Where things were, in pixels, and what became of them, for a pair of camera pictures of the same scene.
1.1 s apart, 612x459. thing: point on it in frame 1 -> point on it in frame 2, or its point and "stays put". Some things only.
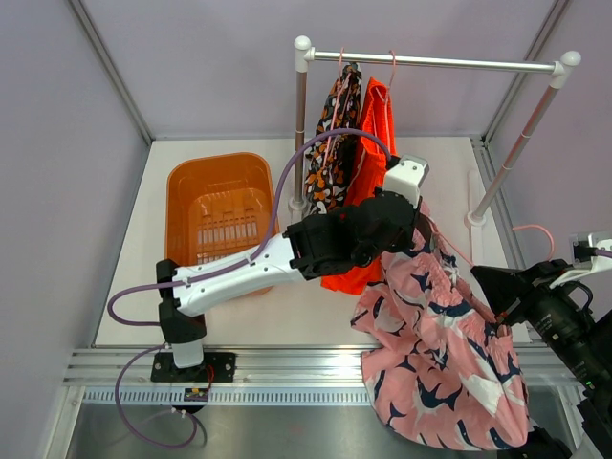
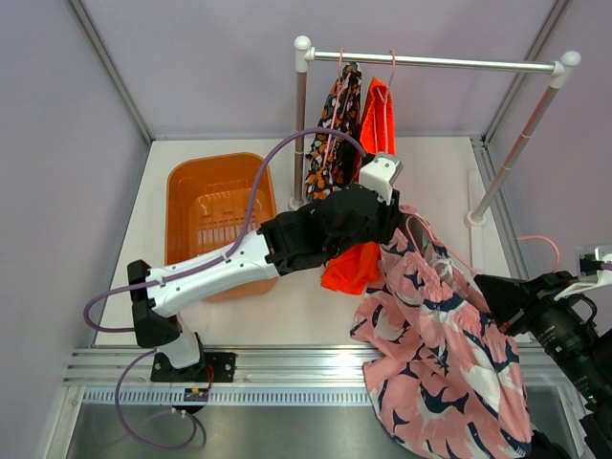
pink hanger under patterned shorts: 342,83 stays put
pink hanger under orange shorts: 384,100 stays put
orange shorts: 368,178 stays put
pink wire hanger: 522,226 -> 409,218
